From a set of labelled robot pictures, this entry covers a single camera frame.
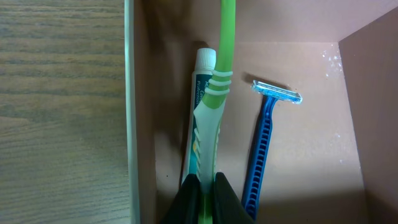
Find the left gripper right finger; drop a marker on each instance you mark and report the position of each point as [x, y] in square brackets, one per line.
[227, 208]

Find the blue disposable razor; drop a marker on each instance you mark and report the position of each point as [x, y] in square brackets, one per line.
[261, 142]

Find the green toothpaste tube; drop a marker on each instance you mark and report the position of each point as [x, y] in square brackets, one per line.
[204, 65]

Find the green white toothbrush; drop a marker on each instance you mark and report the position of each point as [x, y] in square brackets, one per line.
[208, 114]

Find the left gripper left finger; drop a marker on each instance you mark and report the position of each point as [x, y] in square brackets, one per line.
[185, 206]

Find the white box pink interior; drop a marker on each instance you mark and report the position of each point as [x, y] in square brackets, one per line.
[313, 173]

